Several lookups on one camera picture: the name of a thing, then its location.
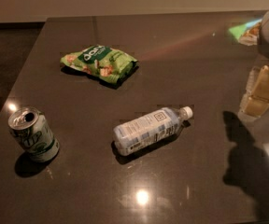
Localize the blue plastic water bottle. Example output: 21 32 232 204
113 106 193 156

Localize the green snack packet at edge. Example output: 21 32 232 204
229 20 262 46

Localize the green chip bag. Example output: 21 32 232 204
61 45 137 85

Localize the green white soda can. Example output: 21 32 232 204
8 106 60 162

